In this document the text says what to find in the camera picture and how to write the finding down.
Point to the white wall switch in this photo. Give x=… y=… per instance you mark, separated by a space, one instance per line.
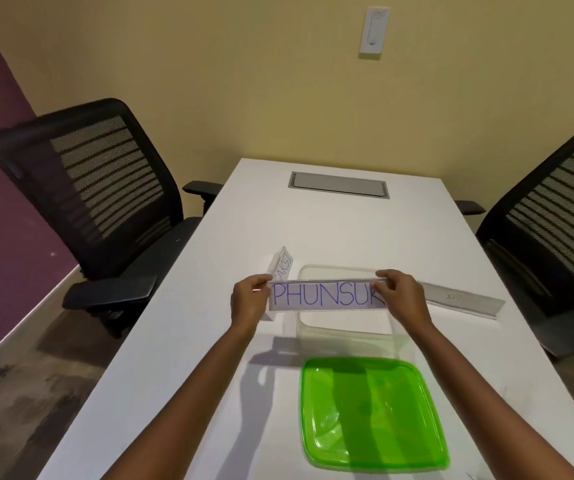
x=374 y=32

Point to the black mesh office chair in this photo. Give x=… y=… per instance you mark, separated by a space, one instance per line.
x=541 y=274
x=92 y=219

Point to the green plastic lid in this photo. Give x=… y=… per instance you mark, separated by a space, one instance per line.
x=367 y=419

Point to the person's right hand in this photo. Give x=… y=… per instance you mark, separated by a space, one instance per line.
x=409 y=302

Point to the person's left forearm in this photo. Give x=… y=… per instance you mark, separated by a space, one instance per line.
x=192 y=404

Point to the clear plastic container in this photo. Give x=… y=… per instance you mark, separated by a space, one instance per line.
x=347 y=324

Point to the person's left hand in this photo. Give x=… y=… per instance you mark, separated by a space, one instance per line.
x=249 y=302

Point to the person's right forearm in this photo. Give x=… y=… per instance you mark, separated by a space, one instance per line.
x=486 y=404

